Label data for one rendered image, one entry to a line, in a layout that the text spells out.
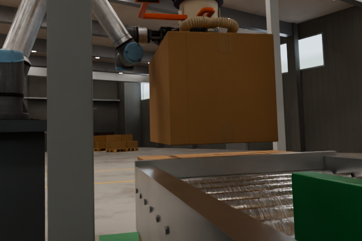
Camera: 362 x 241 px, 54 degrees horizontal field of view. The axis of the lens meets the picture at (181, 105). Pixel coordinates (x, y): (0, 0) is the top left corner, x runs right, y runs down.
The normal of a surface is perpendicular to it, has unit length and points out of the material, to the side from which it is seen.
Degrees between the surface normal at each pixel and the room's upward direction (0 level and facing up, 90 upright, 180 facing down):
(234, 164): 90
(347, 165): 90
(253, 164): 90
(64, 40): 90
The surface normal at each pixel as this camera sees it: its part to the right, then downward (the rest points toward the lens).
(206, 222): -0.97, 0.01
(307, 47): -0.82, -0.02
